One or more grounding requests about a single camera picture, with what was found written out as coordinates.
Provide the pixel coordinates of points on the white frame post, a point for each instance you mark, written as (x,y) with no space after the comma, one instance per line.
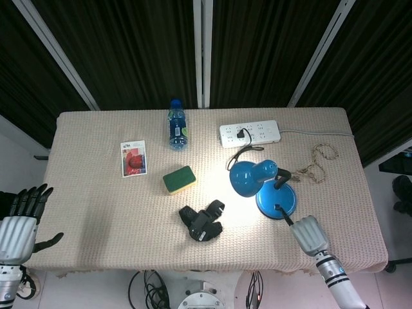
(202,48)
(54,45)
(322,48)

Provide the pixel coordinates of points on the white power strip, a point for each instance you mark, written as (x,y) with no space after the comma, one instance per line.
(264,135)

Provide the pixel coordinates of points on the green yellow sponge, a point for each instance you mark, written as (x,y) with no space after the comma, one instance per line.
(178,178)

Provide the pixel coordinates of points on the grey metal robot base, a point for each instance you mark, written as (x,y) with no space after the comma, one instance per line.
(202,299)

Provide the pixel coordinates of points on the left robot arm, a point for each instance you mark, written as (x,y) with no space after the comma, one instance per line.
(9,283)

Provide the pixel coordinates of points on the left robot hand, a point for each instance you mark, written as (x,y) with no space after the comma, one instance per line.
(16,238)

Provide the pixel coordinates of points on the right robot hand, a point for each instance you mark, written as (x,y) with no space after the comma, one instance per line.
(310,236)

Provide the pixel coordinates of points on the black chair base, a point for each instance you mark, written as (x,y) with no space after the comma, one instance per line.
(402,193)

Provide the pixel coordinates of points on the blue plastic water bottle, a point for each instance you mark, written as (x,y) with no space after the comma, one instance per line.
(177,135)

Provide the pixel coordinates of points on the black curtain panel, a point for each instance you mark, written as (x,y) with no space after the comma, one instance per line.
(25,80)
(257,48)
(128,48)
(380,80)

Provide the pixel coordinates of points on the white red printed card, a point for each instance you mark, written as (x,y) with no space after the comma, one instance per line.
(133,159)

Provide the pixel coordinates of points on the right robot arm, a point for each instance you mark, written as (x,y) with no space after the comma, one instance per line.
(338,283)

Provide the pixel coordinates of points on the beige woven tablecloth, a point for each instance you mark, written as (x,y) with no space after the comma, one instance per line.
(96,209)

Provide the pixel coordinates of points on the blue desk lamp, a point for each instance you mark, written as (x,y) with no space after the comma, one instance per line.
(277,199)

